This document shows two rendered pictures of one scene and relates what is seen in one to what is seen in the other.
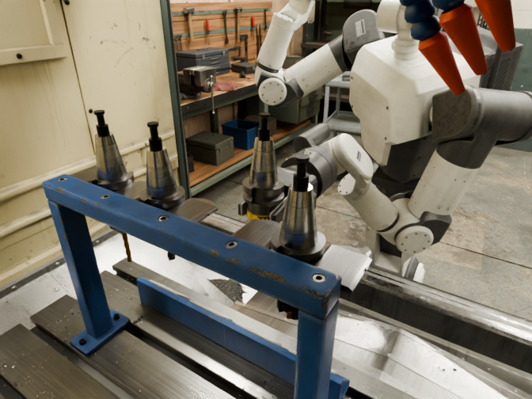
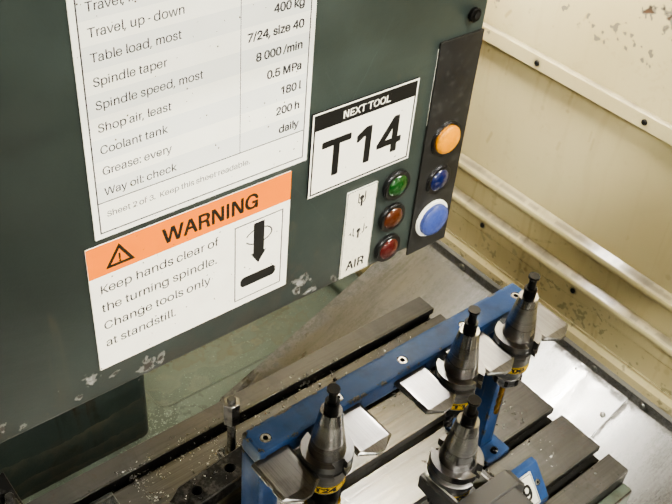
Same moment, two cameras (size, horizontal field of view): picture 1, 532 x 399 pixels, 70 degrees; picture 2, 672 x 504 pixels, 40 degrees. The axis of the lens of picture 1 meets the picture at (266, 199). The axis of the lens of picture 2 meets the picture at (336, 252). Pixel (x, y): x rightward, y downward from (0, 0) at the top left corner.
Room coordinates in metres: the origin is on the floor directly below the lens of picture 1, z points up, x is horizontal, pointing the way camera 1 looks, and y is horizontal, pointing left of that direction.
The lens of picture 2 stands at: (0.53, -0.69, 2.08)
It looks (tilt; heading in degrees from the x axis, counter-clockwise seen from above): 40 degrees down; 105
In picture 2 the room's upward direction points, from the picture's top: 6 degrees clockwise
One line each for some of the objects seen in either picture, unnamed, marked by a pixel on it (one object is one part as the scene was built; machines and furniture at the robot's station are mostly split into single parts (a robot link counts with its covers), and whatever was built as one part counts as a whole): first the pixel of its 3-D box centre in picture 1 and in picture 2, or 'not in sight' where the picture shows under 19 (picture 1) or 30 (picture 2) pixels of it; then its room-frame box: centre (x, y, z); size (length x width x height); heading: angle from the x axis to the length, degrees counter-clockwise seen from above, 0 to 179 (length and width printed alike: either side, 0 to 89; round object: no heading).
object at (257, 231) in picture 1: (258, 234); (362, 432); (0.40, 0.01, 1.21); 0.07 x 0.05 x 0.01; 148
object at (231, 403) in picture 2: not in sight; (231, 426); (0.17, 0.14, 0.96); 0.03 x 0.03 x 0.13
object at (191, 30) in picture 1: (238, 92); not in sight; (3.48, 0.24, 0.71); 2.21 x 0.95 x 1.43; 147
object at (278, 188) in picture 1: (263, 189); (455, 462); (0.52, 0.00, 1.22); 0.06 x 0.06 x 0.03
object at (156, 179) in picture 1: (159, 171); (465, 348); (0.49, 0.15, 1.26); 0.04 x 0.04 x 0.07
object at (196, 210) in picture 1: (191, 210); (428, 392); (0.46, 0.10, 1.21); 0.07 x 0.05 x 0.01; 148
